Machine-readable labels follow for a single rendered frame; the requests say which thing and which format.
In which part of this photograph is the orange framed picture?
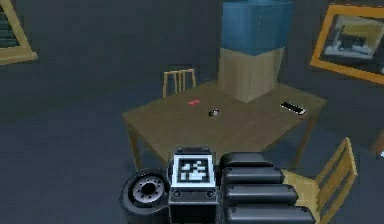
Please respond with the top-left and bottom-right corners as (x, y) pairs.
(309, 3), (384, 86)

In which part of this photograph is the light wooden chair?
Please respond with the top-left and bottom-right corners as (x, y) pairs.
(281, 136), (359, 224)
(162, 68), (197, 99)

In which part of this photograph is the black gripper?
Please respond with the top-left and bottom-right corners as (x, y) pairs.
(119, 168), (172, 224)

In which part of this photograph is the blue and tan box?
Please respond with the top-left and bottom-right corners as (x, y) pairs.
(217, 0), (296, 104)

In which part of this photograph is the black remote control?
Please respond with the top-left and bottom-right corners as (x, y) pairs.
(279, 101), (307, 116)

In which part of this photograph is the brown wooden table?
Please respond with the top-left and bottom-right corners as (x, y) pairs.
(121, 78), (328, 170)

